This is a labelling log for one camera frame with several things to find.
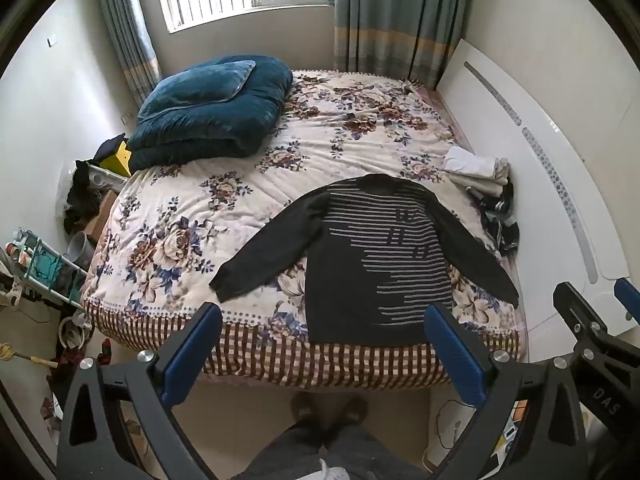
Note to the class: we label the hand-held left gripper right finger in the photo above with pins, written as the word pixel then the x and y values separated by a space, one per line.
pixel 452 350

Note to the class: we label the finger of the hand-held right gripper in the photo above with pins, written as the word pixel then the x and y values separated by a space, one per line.
pixel 630 297
pixel 575 310

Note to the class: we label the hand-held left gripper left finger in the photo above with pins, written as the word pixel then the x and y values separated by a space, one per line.
pixel 192 345

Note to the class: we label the dark striped sweater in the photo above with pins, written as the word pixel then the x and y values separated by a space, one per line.
pixel 360 270

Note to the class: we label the dark patterned clothes pile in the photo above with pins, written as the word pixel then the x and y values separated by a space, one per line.
pixel 502 220

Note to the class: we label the dark clothes heap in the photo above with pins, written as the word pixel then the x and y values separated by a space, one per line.
pixel 82 200

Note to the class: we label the white round bowl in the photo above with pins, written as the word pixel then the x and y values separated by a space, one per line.
pixel 75 330

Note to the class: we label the person's right shoe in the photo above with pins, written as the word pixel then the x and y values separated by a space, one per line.
pixel 350 412

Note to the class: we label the person's shoe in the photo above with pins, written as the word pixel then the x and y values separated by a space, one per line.
pixel 350 412
pixel 305 410

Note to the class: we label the person's left shoe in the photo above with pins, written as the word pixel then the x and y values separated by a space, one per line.
pixel 305 410

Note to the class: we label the bed with floral blanket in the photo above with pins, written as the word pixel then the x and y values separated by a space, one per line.
pixel 200 210

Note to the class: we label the grey plastic cup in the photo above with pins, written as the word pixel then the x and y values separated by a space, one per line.
pixel 81 249

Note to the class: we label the beige folded garment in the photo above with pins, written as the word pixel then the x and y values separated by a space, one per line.
pixel 492 182

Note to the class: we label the person's legs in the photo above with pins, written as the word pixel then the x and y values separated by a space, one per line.
pixel 340 455

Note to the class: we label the cardboard box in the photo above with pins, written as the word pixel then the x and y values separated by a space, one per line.
pixel 102 215

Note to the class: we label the green white storage rack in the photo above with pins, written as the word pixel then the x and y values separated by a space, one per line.
pixel 45 270

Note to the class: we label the white folded garment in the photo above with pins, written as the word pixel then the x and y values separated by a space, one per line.
pixel 470 162

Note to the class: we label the white bed headboard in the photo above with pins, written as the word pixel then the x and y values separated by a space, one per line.
pixel 540 125

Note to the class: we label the yellow box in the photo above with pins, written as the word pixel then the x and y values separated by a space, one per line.
pixel 117 160

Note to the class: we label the teal folded comforter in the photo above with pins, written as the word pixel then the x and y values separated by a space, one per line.
pixel 210 125

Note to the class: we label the teal pillow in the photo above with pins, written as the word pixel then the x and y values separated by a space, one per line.
pixel 200 82

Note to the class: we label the grey blue curtain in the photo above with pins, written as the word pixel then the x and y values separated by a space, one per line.
pixel 130 35
pixel 400 15

